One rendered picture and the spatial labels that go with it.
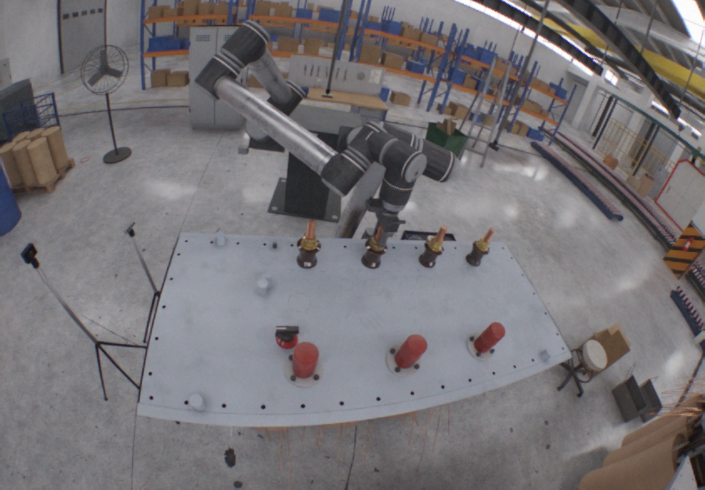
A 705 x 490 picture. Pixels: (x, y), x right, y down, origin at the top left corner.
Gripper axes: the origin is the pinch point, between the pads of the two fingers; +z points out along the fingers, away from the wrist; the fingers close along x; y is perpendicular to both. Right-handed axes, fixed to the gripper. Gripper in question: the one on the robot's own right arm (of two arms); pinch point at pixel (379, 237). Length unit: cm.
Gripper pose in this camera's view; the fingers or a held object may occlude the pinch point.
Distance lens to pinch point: 114.4
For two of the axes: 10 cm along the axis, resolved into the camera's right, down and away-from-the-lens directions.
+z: -2.0, 7.5, 6.3
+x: -2.4, -6.6, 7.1
